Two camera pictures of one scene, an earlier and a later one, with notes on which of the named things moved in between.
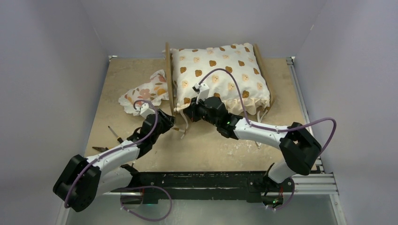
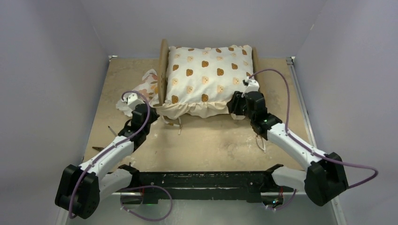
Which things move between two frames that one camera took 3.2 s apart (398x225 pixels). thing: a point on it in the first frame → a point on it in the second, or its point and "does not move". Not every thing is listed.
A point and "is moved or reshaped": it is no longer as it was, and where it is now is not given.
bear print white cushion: (233, 72) does not move
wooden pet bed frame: (170, 74) → (164, 51)
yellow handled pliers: (102, 149) does not move
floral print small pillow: (154, 91) is moved or reshaped
